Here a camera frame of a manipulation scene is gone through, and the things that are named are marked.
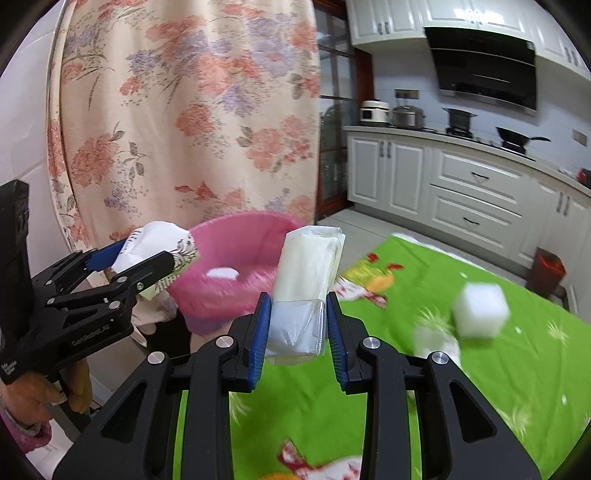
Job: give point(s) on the white foam block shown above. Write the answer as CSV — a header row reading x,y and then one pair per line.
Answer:
x,y
436,344
480,310

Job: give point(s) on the black wok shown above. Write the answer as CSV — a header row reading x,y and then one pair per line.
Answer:
x,y
513,136

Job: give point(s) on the person's left forearm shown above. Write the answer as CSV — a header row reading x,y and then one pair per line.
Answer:
x,y
25,436

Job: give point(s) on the white plastic tissue packet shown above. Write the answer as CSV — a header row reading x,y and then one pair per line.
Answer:
x,y
304,277

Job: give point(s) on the dark stockpot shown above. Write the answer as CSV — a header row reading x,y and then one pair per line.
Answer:
x,y
459,119

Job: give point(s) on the wooden glass door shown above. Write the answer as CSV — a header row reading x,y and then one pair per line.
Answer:
x,y
339,69

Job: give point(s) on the wall power outlet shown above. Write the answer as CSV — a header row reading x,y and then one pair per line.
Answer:
x,y
579,137
406,94

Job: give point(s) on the green printed blanket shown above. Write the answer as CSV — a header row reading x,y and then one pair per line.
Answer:
x,y
461,406

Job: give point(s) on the black range hood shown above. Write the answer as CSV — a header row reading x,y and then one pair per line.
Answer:
x,y
485,67

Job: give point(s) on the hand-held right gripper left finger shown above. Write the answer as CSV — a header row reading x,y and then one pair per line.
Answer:
x,y
257,350

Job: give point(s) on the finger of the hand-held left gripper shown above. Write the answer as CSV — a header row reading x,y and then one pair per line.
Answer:
x,y
104,256
152,272

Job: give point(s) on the white patterned paper wrapper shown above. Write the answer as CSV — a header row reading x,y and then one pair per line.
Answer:
x,y
157,244

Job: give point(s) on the white wall cabinets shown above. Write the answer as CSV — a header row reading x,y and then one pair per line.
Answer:
x,y
383,21

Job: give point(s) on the pink plastic basin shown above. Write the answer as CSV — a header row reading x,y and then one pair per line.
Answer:
x,y
258,240

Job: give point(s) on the person's left hand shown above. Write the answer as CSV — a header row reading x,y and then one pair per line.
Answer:
x,y
32,399

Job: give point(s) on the white rice cooker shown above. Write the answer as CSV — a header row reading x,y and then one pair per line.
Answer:
x,y
375,113

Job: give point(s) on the floral curtain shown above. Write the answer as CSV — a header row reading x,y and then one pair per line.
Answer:
x,y
184,129

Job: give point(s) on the white base cabinets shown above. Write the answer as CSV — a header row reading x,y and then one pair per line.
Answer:
x,y
461,189

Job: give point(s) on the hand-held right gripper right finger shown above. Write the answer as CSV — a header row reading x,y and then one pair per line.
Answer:
x,y
338,350

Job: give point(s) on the steel pot with lid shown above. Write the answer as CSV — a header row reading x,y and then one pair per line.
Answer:
x,y
408,117

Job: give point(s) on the brown trash bin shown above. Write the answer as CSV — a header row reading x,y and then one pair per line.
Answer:
x,y
547,274

